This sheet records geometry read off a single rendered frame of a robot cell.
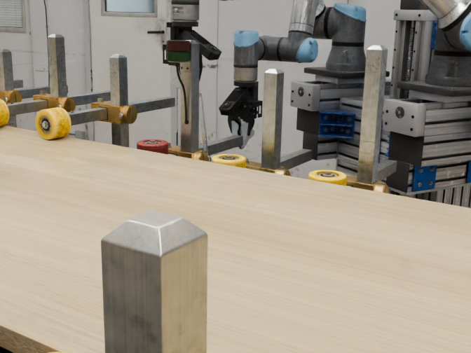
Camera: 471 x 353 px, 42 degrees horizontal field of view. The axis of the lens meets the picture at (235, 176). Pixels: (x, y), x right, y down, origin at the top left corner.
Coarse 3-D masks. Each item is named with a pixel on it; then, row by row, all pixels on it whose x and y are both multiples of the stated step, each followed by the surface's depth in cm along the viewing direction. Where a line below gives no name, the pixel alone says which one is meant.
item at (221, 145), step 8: (232, 136) 191; (240, 136) 192; (200, 144) 178; (208, 144) 178; (216, 144) 180; (224, 144) 184; (232, 144) 187; (240, 144) 192; (208, 152) 177; (216, 152) 181
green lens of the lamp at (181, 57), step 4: (168, 52) 153; (172, 52) 152; (176, 52) 152; (180, 52) 152; (184, 52) 152; (188, 52) 153; (168, 56) 153; (172, 56) 152; (176, 56) 152; (180, 56) 152; (184, 56) 152; (188, 56) 153; (172, 60) 152; (176, 60) 152; (180, 60) 152; (184, 60) 153; (188, 60) 154
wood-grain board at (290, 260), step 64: (0, 128) 174; (0, 192) 114; (64, 192) 115; (128, 192) 116; (192, 192) 117; (256, 192) 118; (320, 192) 119; (0, 256) 85; (64, 256) 85; (256, 256) 87; (320, 256) 87; (384, 256) 88; (448, 256) 88; (0, 320) 68; (64, 320) 68; (256, 320) 69; (320, 320) 69; (384, 320) 70; (448, 320) 70
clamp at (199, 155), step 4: (168, 148) 167; (172, 148) 167; (176, 148) 167; (180, 148) 168; (168, 152) 166; (172, 152) 165; (176, 152) 165; (180, 152) 164; (184, 152) 164; (196, 152) 164; (200, 152) 165; (180, 156) 164; (184, 156) 163; (188, 156) 163; (192, 156) 162; (196, 156) 162; (200, 156) 162; (204, 156) 164; (204, 160) 164
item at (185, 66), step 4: (168, 40) 154; (172, 40) 154; (176, 40) 155; (180, 40) 155; (184, 40) 156; (168, 60) 154; (176, 64) 154; (180, 64) 158; (184, 64) 158; (188, 64) 157; (176, 68) 155; (180, 68) 159; (184, 68) 158; (188, 68) 157; (188, 72) 158; (180, 80) 156; (184, 88) 158; (184, 92) 158; (184, 96) 159; (184, 100) 159; (184, 104) 160
